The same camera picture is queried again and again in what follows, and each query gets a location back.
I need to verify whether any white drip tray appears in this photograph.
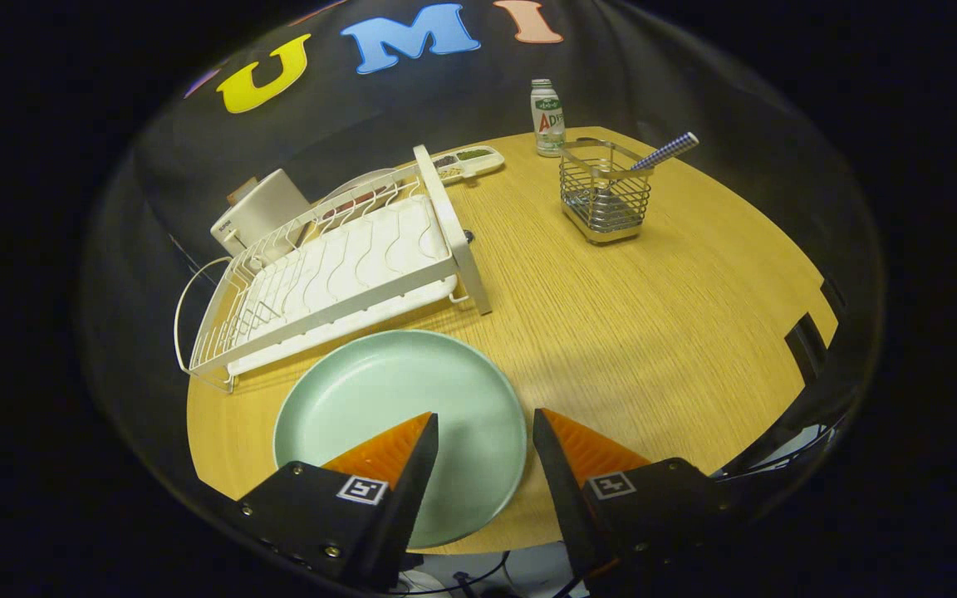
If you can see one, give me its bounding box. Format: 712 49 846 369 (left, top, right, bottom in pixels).
228 195 459 376

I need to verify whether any grey round plate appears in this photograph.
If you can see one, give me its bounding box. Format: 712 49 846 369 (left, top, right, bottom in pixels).
317 168 413 221

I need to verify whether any light green plate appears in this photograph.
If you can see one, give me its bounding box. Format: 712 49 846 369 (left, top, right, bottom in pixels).
272 329 528 551

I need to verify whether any metal wire basket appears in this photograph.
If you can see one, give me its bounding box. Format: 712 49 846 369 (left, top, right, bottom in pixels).
559 139 654 245

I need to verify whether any black backdrop cloth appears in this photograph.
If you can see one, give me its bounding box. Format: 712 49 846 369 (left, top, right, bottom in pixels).
80 0 886 499

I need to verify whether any spoon with checkered handle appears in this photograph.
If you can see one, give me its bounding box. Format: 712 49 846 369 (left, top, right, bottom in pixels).
586 131 700 225

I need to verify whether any white wire dish rack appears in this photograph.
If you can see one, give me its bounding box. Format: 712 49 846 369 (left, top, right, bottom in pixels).
174 145 493 393

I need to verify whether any white green drink bottle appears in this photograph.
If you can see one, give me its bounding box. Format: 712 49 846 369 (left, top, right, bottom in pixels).
530 79 567 159

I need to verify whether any white divided tray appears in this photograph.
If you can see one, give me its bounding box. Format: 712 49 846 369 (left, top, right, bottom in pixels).
431 145 506 185

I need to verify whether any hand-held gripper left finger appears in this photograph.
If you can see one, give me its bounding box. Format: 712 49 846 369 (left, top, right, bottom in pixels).
236 412 439 592

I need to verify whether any white toaster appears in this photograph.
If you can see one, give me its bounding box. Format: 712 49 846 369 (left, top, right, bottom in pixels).
210 169 313 257

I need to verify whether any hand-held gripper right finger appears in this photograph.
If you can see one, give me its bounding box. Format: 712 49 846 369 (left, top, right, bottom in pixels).
532 408 737 595

